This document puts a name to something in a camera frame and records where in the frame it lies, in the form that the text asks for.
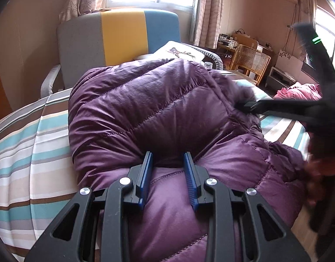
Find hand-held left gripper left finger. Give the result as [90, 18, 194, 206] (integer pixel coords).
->
[26, 151, 154, 262]

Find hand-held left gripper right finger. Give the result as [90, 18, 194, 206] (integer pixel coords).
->
[183, 151, 311, 262]

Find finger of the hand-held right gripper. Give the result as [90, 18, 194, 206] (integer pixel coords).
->
[234, 98, 318, 124]

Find purple down jacket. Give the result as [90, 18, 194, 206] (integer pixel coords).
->
[68, 59, 311, 262]

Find person's right hand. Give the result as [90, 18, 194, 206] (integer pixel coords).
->
[305, 159, 326, 206]

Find pink cloth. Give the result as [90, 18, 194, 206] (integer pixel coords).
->
[274, 83, 323, 105]

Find grey low cabinet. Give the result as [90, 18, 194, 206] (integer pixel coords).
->
[266, 67, 297, 89]

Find white flower print box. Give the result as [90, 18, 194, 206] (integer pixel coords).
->
[275, 50, 305, 75]

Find rattan chair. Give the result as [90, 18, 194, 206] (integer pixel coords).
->
[229, 44, 272, 86]

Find wooden desk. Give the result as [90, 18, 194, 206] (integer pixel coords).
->
[217, 33, 274, 60]

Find grey cushion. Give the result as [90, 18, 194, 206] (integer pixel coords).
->
[193, 46, 224, 71]

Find bird print pillow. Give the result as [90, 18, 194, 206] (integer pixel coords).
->
[154, 41, 205, 62]

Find striped bed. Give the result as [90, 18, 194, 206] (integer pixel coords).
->
[0, 72, 313, 262]

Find grey yellow blue headboard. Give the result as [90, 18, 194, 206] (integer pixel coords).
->
[41, 9, 181, 99]

